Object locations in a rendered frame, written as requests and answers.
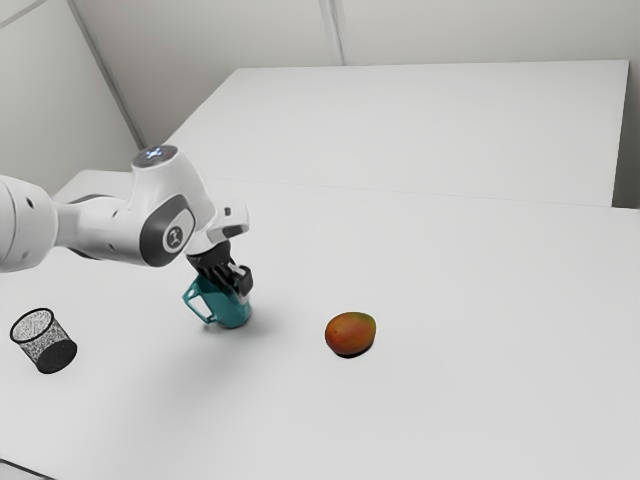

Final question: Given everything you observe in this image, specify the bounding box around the black mesh pen holder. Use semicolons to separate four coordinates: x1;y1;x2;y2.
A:
9;307;79;375

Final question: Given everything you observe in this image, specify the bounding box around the orange red mango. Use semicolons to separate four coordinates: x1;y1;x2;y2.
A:
324;311;377;358

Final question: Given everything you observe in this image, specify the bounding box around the teal faceted mug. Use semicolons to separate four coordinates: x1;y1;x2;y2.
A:
181;274;253;330

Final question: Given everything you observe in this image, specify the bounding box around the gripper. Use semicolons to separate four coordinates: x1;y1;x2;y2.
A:
186;240;255;307

